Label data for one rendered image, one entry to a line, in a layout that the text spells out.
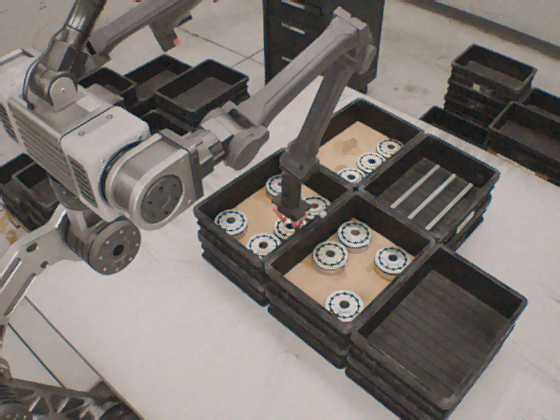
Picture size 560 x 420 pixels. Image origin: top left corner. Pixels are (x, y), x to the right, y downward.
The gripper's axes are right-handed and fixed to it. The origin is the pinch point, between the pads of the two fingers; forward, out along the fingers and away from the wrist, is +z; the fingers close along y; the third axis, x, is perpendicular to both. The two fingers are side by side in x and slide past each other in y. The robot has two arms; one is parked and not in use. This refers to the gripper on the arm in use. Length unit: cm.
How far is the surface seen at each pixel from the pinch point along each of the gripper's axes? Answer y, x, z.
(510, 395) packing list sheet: -77, -5, 18
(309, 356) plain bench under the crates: -26.7, 21.5, 18.4
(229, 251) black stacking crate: 6.9, 18.7, 1.8
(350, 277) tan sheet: -23.5, 0.6, 4.8
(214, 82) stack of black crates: 121, -76, 34
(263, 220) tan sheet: 10.1, 1.2, 4.2
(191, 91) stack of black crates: 124, -62, 34
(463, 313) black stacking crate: -55, -10, 5
